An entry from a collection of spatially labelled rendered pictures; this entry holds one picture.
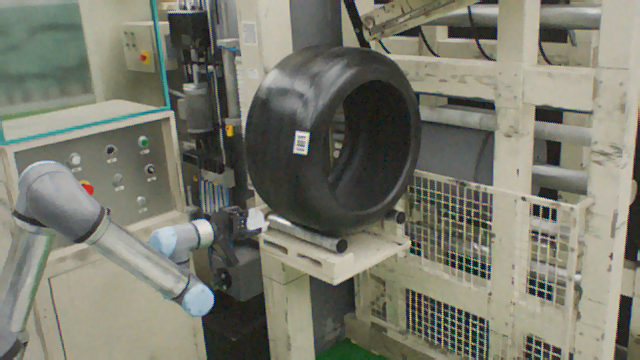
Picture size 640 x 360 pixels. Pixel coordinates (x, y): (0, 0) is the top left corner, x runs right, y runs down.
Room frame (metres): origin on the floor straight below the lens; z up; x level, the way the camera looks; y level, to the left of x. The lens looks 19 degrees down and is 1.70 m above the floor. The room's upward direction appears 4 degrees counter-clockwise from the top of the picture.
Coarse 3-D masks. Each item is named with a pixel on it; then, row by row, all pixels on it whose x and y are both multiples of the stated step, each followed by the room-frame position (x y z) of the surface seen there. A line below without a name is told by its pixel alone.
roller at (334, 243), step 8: (272, 216) 1.98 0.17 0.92; (280, 216) 1.97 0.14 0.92; (272, 224) 1.96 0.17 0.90; (280, 224) 1.93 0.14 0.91; (288, 224) 1.91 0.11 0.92; (296, 224) 1.90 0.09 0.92; (288, 232) 1.90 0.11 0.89; (296, 232) 1.87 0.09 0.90; (304, 232) 1.85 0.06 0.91; (312, 232) 1.83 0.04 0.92; (320, 232) 1.82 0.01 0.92; (312, 240) 1.82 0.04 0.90; (320, 240) 1.79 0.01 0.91; (328, 240) 1.77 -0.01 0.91; (336, 240) 1.76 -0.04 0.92; (344, 240) 1.76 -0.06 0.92; (328, 248) 1.77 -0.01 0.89; (336, 248) 1.74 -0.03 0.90; (344, 248) 1.76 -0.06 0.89
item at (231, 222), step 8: (232, 208) 1.65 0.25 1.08; (208, 216) 1.58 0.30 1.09; (216, 216) 1.58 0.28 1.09; (224, 216) 1.59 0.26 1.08; (232, 216) 1.59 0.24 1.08; (240, 216) 1.62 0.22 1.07; (248, 216) 1.62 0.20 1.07; (216, 224) 1.58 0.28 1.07; (224, 224) 1.60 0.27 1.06; (232, 224) 1.59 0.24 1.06; (240, 224) 1.62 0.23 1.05; (216, 232) 1.55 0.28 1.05; (224, 232) 1.59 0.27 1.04; (232, 232) 1.59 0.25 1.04; (240, 232) 1.60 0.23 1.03; (216, 240) 1.55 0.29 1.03; (232, 240) 1.60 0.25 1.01
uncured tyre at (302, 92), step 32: (288, 64) 1.89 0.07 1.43; (320, 64) 1.81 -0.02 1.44; (352, 64) 1.82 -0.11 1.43; (384, 64) 1.90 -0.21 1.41; (256, 96) 1.86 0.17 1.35; (288, 96) 1.77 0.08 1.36; (320, 96) 1.73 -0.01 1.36; (352, 96) 2.19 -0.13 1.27; (384, 96) 2.14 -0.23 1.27; (256, 128) 1.80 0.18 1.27; (288, 128) 1.71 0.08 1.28; (320, 128) 1.71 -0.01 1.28; (352, 128) 2.19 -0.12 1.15; (384, 128) 2.16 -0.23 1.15; (416, 128) 1.99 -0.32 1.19; (256, 160) 1.79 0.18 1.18; (288, 160) 1.69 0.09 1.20; (320, 160) 1.70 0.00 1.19; (352, 160) 2.18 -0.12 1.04; (384, 160) 2.12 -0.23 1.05; (416, 160) 2.00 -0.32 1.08; (288, 192) 1.71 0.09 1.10; (320, 192) 1.70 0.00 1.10; (352, 192) 2.10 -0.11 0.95; (384, 192) 2.03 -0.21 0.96; (320, 224) 1.74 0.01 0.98; (352, 224) 1.78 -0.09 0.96
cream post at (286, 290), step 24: (240, 0) 2.13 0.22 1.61; (264, 0) 2.08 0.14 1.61; (288, 0) 2.14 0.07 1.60; (240, 24) 2.14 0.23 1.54; (264, 24) 2.07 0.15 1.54; (288, 24) 2.14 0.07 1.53; (264, 48) 2.07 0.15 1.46; (288, 48) 2.13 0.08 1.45; (264, 72) 2.07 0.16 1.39; (264, 264) 2.14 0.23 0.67; (264, 288) 2.15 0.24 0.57; (288, 288) 2.07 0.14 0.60; (288, 312) 2.07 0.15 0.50; (288, 336) 2.07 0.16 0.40; (312, 336) 2.14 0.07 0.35
